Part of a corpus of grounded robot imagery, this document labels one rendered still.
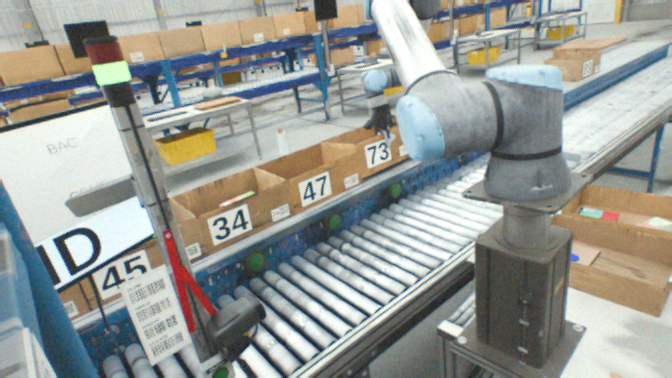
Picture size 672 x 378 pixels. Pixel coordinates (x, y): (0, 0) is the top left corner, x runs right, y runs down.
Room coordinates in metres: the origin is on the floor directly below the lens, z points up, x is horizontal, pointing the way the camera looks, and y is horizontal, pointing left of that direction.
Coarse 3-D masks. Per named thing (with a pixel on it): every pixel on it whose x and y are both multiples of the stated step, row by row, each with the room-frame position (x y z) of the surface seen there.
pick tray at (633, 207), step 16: (592, 192) 1.51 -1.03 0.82; (608, 192) 1.47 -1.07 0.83; (624, 192) 1.44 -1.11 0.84; (640, 192) 1.40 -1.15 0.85; (576, 208) 1.50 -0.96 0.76; (592, 208) 1.48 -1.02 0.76; (608, 208) 1.47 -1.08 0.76; (624, 208) 1.43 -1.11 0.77; (640, 208) 1.39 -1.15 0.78; (656, 208) 1.36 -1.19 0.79; (624, 224) 1.20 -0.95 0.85
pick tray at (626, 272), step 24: (552, 216) 1.32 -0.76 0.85; (576, 240) 1.27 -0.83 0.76; (600, 240) 1.22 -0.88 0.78; (624, 240) 1.17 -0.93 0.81; (648, 240) 1.12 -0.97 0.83; (576, 264) 1.03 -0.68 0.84; (600, 264) 1.12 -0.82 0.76; (624, 264) 1.10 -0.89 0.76; (648, 264) 1.09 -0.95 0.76; (576, 288) 1.03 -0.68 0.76; (600, 288) 0.98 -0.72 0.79; (624, 288) 0.93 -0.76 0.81; (648, 288) 0.89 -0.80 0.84; (648, 312) 0.89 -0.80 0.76
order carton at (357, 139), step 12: (348, 132) 2.17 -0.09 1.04; (360, 132) 2.21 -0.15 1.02; (372, 132) 2.26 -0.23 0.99; (396, 132) 1.98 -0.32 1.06; (336, 144) 1.92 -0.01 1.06; (348, 144) 1.85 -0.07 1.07; (360, 144) 1.83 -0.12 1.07; (396, 144) 1.96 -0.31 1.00; (360, 156) 1.82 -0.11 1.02; (396, 156) 1.95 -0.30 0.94; (408, 156) 2.00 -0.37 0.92; (360, 168) 1.81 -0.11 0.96; (372, 168) 1.85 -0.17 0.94; (384, 168) 1.89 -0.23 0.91
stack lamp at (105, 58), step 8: (88, 48) 0.71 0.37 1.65; (96, 48) 0.71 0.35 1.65; (104, 48) 0.71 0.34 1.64; (112, 48) 0.72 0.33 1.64; (120, 48) 0.74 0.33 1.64; (96, 56) 0.71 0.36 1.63; (104, 56) 0.71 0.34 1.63; (112, 56) 0.71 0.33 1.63; (120, 56) 0.73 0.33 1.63; (96, 64) 0.71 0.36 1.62; (104, 64) 0.71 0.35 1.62; (112, 64) 0.71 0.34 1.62; (120, 64) 0.72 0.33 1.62; (96, 72) 0.71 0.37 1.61; (104, 72) 0.71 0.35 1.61; (112, 72) 0.71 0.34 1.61; (120, 72) 0.72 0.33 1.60; (128, 72) 0.73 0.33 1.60; (104, 80) 0.71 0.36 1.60; (112, 80) 0.71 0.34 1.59; (120, 80) 0.71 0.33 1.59
